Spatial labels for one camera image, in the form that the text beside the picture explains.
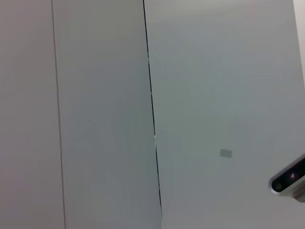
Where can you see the small grey wall sticker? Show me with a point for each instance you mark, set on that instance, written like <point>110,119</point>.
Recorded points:
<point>226,153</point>

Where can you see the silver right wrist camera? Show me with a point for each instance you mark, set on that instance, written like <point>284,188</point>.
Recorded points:
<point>289,177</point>

